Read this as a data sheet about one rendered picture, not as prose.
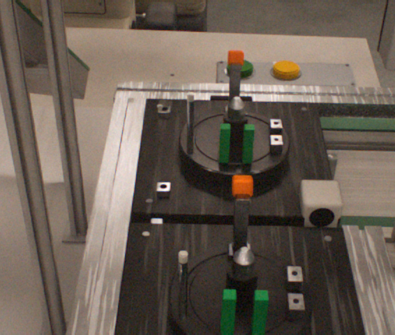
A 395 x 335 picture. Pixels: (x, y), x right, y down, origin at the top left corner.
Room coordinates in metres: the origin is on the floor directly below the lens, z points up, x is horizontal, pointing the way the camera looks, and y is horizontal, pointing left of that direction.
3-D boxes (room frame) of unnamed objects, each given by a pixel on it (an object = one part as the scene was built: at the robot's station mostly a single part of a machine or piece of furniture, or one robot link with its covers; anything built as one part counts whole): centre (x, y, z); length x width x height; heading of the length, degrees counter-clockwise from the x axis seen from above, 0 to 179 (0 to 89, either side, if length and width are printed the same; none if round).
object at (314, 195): (0.61, -0.14, 0.97); 0.05 x 0.05 x 0.04; 0
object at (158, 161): (0.71, -0.04, 0.96); 0.24 x 0.24 x 0.02; 0
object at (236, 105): (0.71, -0.04, 1.04); 0.02 x 0.02 x 0.03
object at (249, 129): (0.66, -0.06, 1.01); 0.01 x 0.01 x 0.05; 0
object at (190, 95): (0.68, 0.01, 1.03); 0.01 x 0.01 x 0.08
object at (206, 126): (0.71, -0.04, 0.98); 0.14 x 0.14 x 0.02
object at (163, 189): (0.62, 0.04, 0.98); 0.02 x 0.02 x 0.01; 0
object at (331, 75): (0.92, -0.13, 0.93); 0.21 x 0.07 x 0.06; 90
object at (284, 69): (0.92, -0.13, 0.96); 0.04 x 0.04 x 0.02
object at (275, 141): (0.69, -0.09, 1.00); 0.02 x 0.01 x 0.02; 0
